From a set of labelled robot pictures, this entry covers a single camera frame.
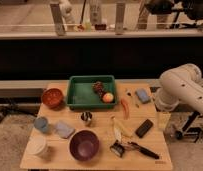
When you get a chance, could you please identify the light blue towel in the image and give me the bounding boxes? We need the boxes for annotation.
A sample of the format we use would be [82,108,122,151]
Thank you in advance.
[55,121,75,139]

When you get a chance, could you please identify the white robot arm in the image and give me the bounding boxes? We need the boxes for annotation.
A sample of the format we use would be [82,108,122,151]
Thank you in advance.
[154,63,203,115]

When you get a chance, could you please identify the dark grape bunch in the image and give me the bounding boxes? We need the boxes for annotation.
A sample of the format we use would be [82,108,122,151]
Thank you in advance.
[92,81,105,98]

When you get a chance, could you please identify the red yellow apple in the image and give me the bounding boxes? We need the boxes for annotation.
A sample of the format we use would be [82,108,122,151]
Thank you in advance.
[102,93,114,103]

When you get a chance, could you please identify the green plastic tray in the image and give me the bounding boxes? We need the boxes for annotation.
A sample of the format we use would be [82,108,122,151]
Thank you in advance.
[66,75,118,110]

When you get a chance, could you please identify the orange carrot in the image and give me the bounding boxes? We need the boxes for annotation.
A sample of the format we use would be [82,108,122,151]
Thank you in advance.
[120,99,129,119]

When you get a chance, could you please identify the small metal cup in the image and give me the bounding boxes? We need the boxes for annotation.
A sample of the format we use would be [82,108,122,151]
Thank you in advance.
[81,111,92,126]

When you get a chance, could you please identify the blue sponge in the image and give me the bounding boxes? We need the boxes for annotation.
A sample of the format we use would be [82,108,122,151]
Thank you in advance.
[136,89,151,104]

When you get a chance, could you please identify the yellow banana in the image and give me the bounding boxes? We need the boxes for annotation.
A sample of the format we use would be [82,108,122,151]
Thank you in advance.
[111,116,132,142]

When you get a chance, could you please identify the orange bowl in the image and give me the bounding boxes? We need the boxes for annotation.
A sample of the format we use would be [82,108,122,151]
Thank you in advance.
[41,88,63,108]

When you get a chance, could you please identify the wooden table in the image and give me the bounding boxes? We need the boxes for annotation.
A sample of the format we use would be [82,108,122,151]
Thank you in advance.
[20,83,173,171]

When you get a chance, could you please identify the black remote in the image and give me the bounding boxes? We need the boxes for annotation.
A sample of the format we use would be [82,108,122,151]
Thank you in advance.
[135,119,153,138]

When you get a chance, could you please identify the purple bowl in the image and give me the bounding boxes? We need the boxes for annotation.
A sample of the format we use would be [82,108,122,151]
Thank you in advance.
[69,130,100,161]

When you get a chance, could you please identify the small black silver box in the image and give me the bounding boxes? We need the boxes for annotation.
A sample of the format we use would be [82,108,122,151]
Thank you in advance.
[110,141,125,157]

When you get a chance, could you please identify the clear yellow cup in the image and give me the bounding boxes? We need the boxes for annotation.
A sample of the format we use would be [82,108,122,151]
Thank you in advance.
[157,112,171,131]

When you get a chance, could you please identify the small blue cup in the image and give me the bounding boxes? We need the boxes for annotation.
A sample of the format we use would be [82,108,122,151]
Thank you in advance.
[34,117,49,133]

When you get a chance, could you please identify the white cup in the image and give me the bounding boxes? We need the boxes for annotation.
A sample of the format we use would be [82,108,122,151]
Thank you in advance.
[27,136,48,157]

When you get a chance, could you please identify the black handled peeler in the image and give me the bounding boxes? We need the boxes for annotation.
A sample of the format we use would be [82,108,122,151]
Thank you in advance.
[128,142,160,159]

